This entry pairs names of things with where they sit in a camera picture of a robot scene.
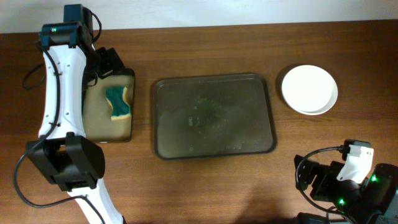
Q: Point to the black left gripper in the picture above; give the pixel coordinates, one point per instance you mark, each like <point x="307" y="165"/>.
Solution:
<point x="114" y="64"/>

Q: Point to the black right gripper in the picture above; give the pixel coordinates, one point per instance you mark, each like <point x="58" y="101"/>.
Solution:
<point x="324" y="173"/>

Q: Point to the green and yellow sponge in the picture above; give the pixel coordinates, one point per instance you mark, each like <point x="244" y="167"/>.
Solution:
<point x="116" y="96"/>

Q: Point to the light grey plate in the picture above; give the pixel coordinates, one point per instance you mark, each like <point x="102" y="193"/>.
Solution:
<point x="311" y="105"/>

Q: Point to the cream white plate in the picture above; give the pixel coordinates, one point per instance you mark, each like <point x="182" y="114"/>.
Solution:
<point x="308" y="81"/>

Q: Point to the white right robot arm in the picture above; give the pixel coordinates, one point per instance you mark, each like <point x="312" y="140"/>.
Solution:
<point x="374" y="200"/>

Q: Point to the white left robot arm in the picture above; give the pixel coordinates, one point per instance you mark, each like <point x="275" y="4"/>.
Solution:
<point x="63" y="154"/>

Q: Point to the black water basin tray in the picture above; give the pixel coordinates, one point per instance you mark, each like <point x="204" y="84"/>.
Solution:
<point x="97" y="112"/>

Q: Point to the large dark serving tray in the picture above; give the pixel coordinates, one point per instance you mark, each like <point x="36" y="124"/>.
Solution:
<point x="212" y="116"/>

